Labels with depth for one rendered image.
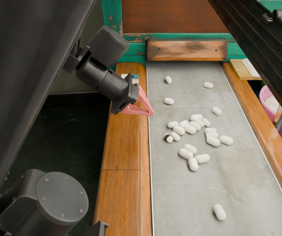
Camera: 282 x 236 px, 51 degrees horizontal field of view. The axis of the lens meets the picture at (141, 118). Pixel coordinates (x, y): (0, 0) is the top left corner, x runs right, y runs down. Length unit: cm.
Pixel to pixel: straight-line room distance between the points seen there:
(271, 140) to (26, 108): 72
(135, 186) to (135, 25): 66
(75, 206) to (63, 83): 197
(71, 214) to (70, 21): 18
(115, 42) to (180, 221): 39
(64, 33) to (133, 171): 54
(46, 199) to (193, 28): 97
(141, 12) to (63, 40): 95
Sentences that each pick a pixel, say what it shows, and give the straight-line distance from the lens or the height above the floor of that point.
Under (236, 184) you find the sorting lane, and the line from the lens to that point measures 74.
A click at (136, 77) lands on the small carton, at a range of 102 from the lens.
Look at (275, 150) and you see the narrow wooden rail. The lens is 82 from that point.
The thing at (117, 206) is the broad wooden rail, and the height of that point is 76.
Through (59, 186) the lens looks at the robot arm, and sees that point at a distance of 31.
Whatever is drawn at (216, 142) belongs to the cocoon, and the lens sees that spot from 81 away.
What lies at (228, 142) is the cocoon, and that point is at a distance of 82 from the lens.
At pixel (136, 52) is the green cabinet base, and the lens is 117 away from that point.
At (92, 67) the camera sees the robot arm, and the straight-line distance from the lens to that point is 64.
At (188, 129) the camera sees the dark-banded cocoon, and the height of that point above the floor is 75.
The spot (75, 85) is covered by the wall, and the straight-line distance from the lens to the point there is 225.
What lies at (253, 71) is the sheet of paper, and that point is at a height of 78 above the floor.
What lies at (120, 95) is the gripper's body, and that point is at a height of 93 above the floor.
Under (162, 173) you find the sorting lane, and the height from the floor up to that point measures 74.
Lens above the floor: 127
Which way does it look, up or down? 36 degrees down
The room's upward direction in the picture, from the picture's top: straight up
